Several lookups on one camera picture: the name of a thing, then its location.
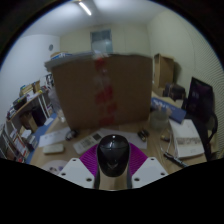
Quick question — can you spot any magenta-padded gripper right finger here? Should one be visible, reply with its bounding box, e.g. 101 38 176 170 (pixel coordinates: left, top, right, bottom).
125 142 169 190

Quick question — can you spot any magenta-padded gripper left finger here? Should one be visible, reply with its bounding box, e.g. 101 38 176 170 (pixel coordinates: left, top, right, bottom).
57 143 101 190

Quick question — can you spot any black computer mouse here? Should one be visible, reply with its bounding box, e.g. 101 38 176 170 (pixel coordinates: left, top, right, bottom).
96 134 130 178

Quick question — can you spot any black marker pen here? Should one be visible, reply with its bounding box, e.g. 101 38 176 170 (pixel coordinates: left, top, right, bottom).
162 151 190 169

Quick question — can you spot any small black clip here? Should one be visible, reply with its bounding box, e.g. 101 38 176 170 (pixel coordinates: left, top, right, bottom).
137 128 151 141

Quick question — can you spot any black binder clip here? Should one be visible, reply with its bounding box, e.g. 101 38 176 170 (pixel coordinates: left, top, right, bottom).
65 129 80 141

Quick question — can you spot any white open notebook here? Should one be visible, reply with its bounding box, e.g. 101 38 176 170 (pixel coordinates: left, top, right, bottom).
169 118 205 160

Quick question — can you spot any clear plastic cup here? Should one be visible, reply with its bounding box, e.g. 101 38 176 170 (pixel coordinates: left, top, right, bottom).
149 109 170 132

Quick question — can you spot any blue flat box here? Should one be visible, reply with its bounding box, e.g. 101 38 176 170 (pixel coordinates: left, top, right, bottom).
150 96 188 125

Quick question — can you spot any cluttered shelf unit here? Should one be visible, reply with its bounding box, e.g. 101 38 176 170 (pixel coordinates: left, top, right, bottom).
0 122 38 164

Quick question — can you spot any tall clear plastic jar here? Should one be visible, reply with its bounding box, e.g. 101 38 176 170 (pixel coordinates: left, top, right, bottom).
48 87 67 123

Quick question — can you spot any wooden side desk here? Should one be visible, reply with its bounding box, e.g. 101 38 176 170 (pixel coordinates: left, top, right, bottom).
6 75 56 134

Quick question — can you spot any large brown cardboard box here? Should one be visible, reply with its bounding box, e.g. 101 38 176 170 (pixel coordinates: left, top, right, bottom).
44 51 154 132

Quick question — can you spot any open brown cardboard box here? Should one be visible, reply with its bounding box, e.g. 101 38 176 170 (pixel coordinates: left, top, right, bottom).
153 53 175 90

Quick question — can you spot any ceiling tube light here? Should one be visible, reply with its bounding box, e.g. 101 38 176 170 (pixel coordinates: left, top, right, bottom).
78 1 93 17

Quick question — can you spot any wall window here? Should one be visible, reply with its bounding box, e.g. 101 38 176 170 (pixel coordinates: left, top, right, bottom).
89 29 114 54

